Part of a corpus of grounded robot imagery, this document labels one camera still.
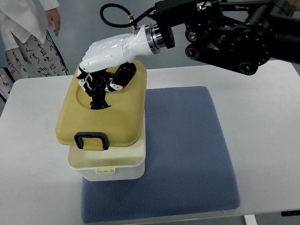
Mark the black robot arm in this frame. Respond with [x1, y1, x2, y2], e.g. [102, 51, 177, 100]
[152, 0, 300, 75]

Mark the person in patterned trousers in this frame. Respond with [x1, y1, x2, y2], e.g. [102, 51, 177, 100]
[0, 0, 70, 102]

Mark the white storage box base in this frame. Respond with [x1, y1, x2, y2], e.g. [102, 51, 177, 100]
[67, 122, 146, 181]

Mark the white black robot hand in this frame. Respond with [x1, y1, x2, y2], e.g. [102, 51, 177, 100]
[77, 24, 165, 96]

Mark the black table bracket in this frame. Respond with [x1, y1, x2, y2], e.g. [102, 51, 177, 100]
[281, 210, 300, 217]

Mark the blue grey cushion mat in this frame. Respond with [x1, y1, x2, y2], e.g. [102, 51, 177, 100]
[81, 86, 240, 224]

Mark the bystander bare hand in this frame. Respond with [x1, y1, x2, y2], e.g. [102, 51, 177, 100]
[45, 8, 61, 36]

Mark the yellow box lid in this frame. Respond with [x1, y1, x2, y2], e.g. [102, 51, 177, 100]
[55, 60, 147, 147]

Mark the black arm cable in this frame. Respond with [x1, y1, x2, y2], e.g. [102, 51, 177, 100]
[99, 3, 157, 32]

